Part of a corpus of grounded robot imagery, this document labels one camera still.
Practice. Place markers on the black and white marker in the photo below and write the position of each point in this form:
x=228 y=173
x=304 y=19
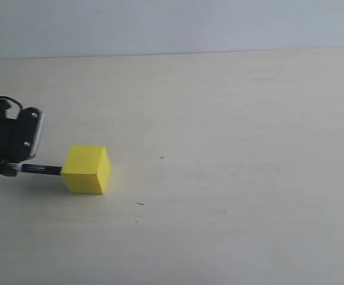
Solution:
x=36 y=169

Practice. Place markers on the yellow foam cube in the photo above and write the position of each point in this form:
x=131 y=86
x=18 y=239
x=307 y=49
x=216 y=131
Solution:
x=86 y=169

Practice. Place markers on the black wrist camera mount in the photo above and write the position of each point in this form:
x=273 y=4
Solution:
x=26 y=135

